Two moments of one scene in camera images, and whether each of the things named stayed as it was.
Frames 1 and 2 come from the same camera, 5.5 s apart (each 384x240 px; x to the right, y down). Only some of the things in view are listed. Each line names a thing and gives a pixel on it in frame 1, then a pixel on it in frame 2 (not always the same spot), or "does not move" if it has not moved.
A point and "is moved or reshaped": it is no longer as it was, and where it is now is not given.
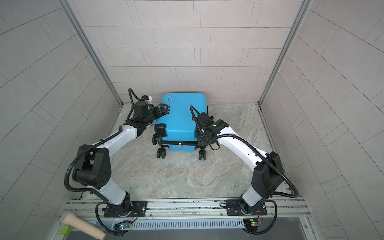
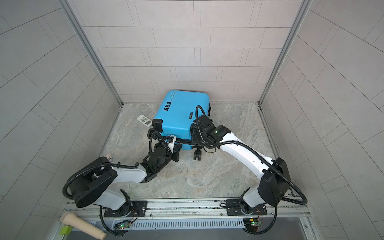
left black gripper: (162, 110) to (176, 154)
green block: (65, 230) does not move
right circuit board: (251, 224) does not move
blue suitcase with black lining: (178, 129) is moved or reshaped
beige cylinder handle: (72, 220) does not move
